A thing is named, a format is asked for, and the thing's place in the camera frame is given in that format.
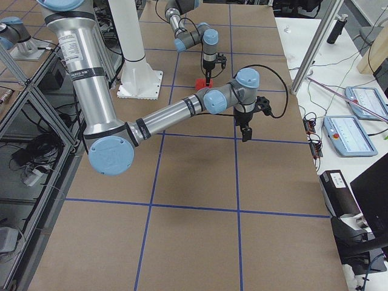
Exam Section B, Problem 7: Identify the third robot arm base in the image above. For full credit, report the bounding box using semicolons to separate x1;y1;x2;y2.
1;16;46;61

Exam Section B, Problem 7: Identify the brown paper table mat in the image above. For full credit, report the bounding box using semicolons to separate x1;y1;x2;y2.
29;4;347;290

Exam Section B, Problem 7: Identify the near blue teach pendant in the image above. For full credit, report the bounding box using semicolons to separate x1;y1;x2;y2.
323;115;378;158

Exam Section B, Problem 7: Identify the blue teach pendant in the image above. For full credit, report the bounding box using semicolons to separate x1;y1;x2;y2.
323;115;378;158
345;87;387;121

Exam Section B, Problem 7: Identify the black box with label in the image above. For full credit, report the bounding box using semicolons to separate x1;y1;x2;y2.
319;170;361;218

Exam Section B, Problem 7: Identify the far blue teach pendant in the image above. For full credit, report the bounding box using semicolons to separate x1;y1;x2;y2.
345;87;387;121

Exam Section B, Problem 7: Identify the black monitor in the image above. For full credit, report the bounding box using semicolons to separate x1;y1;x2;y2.
350;154;387;237

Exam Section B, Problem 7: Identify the black handle tool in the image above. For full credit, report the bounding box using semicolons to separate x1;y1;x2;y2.
326;14;349;44

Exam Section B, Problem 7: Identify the aluminium frame post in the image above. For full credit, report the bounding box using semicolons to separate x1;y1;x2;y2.
290;0;344;95

